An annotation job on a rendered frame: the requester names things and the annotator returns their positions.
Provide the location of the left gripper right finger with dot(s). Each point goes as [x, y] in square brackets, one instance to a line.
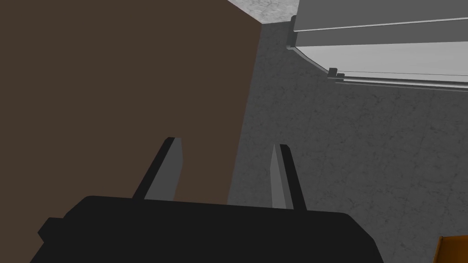
[285, 179]

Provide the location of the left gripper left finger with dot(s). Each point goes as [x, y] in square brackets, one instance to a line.
[165, 174]

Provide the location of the brown cabinet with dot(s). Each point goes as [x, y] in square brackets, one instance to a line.
[120, 95]

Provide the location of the grey appliance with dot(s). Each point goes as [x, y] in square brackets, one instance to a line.
[387, 44]

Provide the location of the orange box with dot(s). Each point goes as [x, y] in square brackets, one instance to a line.
[452, 250]

